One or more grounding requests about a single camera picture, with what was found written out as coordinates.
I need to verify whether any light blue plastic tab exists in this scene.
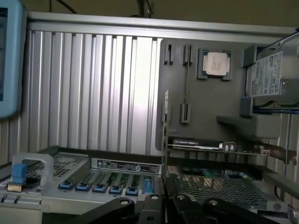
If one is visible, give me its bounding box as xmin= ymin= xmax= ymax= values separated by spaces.
xmin=143 ymin=177 xmax=153 ymax=194

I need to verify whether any green motherboard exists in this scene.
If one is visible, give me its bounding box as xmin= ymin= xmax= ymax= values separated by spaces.
xmin=198 ymin=167 xmax=264 ymax=180

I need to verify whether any green expansion card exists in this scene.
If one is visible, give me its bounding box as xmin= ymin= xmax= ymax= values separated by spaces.
xmin=167 ymin=138 xmax=299 ymax=165

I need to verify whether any open grey black PC case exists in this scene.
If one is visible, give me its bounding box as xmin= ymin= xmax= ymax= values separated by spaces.
xmin=0 ymin=145 xmax=299 ymax=224

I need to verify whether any grey parts rack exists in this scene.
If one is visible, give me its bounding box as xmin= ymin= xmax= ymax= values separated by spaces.
xmin=155 ymin=38 xmax=288 ymax=161

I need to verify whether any blue release latch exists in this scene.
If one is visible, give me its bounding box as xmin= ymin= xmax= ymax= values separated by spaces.
xmin=13 ymin=163 xmax=28 ymax=186

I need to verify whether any silver CPU chip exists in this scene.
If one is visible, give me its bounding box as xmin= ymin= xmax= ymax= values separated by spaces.
xmin=202 ymin=50 xmax=232 ymax=77

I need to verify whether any silver hard disk white label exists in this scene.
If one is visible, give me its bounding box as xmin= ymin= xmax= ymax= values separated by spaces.
xmin=246 ymin=38 xmax=299 ymax=112

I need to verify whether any grey background pole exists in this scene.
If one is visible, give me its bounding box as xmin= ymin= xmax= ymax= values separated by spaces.
xmin=137 ymin=0 xmax=155 ymax=17

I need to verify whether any translucent grey handle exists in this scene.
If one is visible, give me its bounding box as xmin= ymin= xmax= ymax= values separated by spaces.
xmin=11 ymin=153 xmax=55 ymax=186

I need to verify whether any black background cable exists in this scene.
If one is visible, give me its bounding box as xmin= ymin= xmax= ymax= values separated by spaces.
xmin=50 ymin=0 xmax=78 ymax=15

